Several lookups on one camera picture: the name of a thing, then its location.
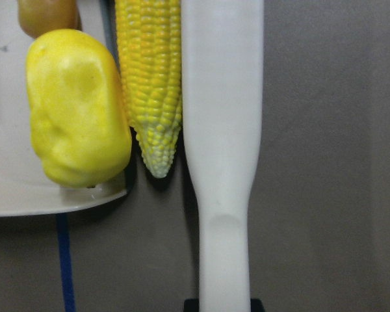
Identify beige plastic dustpan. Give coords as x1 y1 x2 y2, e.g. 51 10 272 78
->
0 1 131 217

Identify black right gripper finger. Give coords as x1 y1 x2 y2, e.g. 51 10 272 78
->
183 297 266 312

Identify toy ginger root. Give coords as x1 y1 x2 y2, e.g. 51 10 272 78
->
17 0 81 38

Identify beige brush with black bristles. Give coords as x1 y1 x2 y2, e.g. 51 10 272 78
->
181 1 265 311

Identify yellow toy corn cob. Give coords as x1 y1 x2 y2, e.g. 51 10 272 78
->
114 1 183 178

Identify yellow toy potato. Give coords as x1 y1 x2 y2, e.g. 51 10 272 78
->
25 29 132 188

